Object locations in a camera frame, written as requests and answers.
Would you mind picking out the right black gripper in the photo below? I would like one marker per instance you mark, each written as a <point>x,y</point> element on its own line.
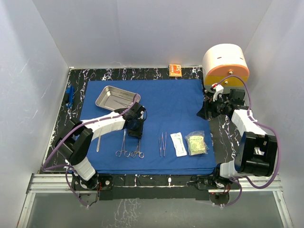
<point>203,112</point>

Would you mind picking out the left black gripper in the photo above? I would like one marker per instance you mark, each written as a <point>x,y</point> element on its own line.
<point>138,133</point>

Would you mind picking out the green suture packet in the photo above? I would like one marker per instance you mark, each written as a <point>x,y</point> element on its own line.
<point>196,143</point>

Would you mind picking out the steel forceps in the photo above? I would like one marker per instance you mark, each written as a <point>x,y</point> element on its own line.
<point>163,141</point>

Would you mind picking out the white packet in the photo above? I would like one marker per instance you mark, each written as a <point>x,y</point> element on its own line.
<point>177,140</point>

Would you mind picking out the metal instrument tray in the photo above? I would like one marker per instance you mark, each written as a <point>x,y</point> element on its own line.
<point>112,98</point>

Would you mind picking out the blue surgical drape cloth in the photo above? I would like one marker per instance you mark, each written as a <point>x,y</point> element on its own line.
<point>172,106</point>

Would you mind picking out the steel scalpel handle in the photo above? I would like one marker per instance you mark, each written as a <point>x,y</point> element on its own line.
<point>98,144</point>

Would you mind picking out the pink cylindrical tissue phantom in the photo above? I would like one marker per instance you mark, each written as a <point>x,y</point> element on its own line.
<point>221,61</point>

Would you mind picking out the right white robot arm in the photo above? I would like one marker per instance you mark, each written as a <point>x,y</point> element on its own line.
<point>257,150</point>

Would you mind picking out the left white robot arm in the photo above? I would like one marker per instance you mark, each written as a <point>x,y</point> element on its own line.
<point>74,141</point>

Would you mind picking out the small orange circuit board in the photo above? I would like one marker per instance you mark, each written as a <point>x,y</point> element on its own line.
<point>175,70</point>

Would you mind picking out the small blue plastic clip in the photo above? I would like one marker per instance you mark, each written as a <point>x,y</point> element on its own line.
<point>68,97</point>

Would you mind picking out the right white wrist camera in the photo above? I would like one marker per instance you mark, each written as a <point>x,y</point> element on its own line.
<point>217,89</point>

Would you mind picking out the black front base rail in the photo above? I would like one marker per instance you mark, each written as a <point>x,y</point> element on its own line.
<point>148,187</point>

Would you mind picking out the aluminium frame extrusion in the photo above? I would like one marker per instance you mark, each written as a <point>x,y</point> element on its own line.
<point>152,202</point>

